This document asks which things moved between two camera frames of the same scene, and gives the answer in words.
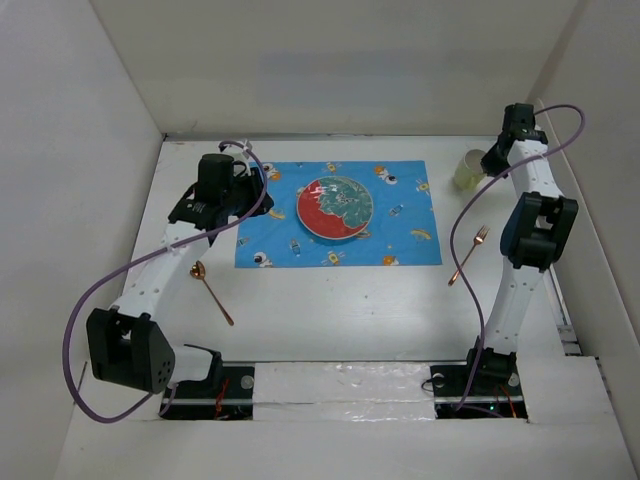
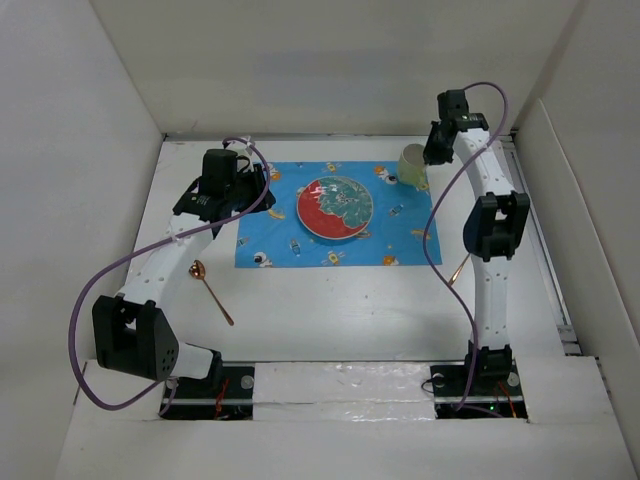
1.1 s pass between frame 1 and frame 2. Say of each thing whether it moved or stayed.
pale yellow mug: moved
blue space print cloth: stayed
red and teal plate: stayed
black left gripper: stayed
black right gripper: moved
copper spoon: stayed
